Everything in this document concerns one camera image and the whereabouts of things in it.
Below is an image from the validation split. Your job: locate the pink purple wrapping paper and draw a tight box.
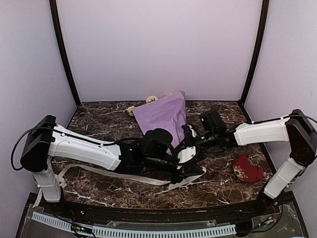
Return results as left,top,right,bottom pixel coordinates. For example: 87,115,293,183
132,91,187,148

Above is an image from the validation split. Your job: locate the pink rose flower stem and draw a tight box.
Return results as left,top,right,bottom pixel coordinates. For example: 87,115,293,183
146,96,159,104

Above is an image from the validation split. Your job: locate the white ribbon strap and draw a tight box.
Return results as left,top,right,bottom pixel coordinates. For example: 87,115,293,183
33,163,207,208

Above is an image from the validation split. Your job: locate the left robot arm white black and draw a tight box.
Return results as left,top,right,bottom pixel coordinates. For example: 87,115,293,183
20,115,206,216

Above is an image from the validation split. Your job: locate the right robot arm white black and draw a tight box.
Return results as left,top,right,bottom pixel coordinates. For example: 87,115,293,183
183,109,317,215

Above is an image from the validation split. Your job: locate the red floral dish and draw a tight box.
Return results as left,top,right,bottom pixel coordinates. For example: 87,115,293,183
232,155,263,183

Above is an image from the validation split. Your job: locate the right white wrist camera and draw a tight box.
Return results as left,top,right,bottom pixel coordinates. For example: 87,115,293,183
182,124,198,138

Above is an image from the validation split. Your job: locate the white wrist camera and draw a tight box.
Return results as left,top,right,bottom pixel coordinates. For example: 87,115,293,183
182,124,198,138
177,146,198,165

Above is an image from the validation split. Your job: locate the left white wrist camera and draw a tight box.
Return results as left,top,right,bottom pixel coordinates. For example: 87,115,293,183
177,146,198,165

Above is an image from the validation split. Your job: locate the black front table rail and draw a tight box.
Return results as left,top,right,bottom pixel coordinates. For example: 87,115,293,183
53,200,258,223

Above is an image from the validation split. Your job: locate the white slotted cable duct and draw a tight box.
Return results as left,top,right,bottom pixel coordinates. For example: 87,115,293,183
31,212,236,238

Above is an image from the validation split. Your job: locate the right black frame post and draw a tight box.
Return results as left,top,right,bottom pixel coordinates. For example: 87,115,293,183
238,0,269,107

